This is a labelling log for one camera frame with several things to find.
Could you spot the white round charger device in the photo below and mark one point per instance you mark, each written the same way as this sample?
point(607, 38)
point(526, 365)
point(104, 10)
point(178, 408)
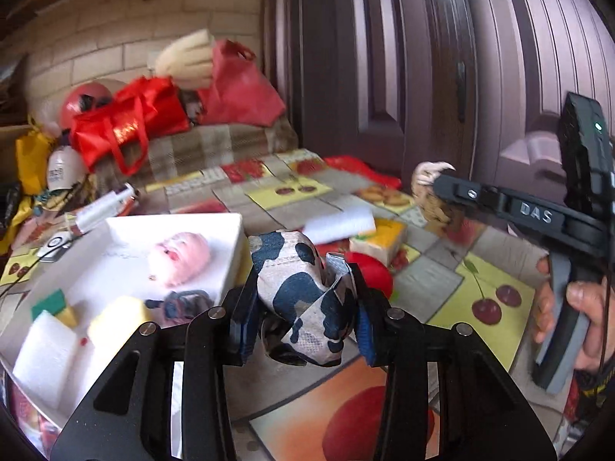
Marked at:
point(55, 247)

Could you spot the dark wooden door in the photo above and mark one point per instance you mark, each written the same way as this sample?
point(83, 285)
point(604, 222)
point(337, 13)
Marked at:
point(477, 83)

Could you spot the cow print cloth toy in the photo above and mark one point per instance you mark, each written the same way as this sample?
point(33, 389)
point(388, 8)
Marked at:
point(310, 301)

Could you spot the red plush apple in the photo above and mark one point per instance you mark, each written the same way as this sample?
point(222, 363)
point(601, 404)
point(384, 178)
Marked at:
point(375, 273)

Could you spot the shiny red tote bag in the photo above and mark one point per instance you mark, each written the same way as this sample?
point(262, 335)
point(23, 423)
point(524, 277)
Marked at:
point(146, 109)

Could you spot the yellow bag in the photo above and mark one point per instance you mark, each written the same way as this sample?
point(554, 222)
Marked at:
point(32, 154)

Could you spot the red helmet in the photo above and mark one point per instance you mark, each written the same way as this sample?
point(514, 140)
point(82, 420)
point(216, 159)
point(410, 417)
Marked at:
point(83, 98)

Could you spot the dull red fabric bag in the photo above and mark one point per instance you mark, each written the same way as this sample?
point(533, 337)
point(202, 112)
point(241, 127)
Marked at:
point(239, 92)

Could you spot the white foam sponge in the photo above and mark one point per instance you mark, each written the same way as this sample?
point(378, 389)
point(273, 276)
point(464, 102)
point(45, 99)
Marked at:
point(341, 225)

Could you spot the white power bank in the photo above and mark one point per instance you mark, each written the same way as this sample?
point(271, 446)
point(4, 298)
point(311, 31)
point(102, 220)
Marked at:
point(113, 204)

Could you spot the red plastic bag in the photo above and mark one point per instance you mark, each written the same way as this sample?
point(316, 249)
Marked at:
point(356, 166)

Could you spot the fruit pattern tablecloth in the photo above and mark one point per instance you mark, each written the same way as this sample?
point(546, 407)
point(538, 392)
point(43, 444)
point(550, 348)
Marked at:
point(279, 412)

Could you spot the white sponge in tray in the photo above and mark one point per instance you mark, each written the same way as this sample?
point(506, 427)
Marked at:
point(45, 359)

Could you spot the person right hand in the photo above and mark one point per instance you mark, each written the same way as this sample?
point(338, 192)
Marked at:
point(595, 301)

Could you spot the white helmet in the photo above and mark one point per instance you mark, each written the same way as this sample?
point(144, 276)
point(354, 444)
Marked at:
point(65, 169)

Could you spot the white tray box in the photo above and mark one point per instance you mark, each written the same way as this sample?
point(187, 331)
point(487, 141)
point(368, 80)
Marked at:
point(105, 278)

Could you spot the plaid blanket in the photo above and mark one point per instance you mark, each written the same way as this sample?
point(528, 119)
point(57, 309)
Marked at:
point(198, 149)

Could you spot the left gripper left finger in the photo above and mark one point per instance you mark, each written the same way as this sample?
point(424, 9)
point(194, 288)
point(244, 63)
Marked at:
point(126, 415)

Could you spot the green yellow sponge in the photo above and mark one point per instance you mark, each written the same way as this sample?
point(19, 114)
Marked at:
point(57, 306)

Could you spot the yellow tissue pack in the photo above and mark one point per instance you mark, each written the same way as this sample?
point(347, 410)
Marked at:
point(382, 243)

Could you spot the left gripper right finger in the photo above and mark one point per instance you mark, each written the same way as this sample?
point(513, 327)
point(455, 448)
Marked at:
point(483, 414)

